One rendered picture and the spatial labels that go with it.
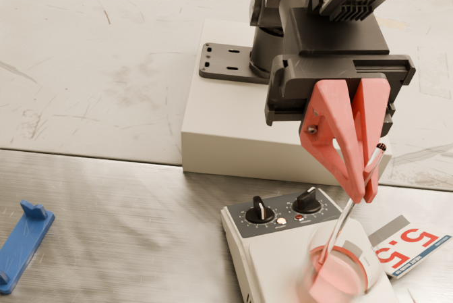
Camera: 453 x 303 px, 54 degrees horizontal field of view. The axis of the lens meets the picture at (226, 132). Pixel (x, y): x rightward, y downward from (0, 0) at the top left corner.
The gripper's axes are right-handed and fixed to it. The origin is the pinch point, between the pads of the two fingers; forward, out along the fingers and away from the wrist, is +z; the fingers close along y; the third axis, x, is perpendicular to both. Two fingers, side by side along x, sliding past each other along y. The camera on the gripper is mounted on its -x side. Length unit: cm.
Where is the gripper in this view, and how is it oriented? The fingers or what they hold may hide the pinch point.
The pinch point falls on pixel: (363, 187)
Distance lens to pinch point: 30.4
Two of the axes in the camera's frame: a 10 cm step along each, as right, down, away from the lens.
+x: -0.5, 6.2, 7.8
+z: 0.6, 7.8, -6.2
